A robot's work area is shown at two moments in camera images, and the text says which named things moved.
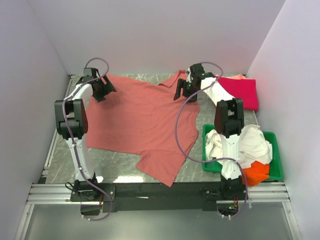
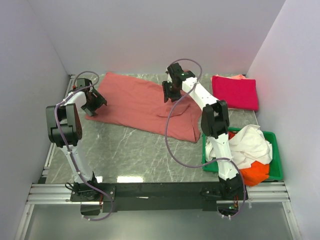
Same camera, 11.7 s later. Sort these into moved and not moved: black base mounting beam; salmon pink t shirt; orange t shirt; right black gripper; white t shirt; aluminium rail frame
Moved: right black gripper; salmon pink t shirt
Not moved: orange t shirt; white t shirt; black base mounting beam; aluminium rail frame
